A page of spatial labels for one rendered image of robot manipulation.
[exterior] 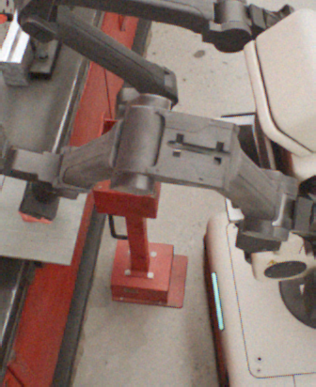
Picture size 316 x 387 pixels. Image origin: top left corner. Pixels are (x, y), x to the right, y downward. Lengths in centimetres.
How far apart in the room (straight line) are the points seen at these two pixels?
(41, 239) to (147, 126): 65
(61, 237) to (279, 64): 55
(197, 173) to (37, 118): 98
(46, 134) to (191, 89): 127
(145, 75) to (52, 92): 36
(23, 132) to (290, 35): 76
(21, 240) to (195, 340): 107
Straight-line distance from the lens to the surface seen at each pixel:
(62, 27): 128
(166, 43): 296
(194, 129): 72
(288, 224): 106
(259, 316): 203
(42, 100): 169
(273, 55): 113
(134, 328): 230
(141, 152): 72
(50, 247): 133
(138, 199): 163
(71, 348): 225
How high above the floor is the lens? 218
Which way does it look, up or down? 58 degrees down
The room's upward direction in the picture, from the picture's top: 2 degrees counter-clockwise
